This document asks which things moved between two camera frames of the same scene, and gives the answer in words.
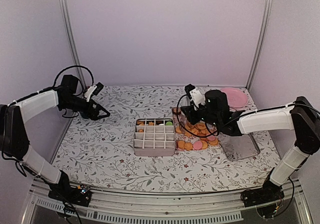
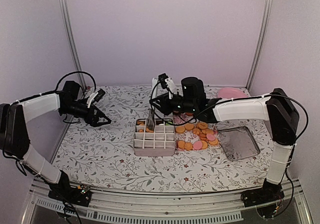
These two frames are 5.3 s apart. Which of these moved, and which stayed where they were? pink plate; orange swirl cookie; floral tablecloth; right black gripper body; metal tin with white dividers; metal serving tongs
Moved: metal serving tongs; right black gripper body
Stayed: pink plate; orange swirl cookie; floral tablecloth; metal tin with white dividers
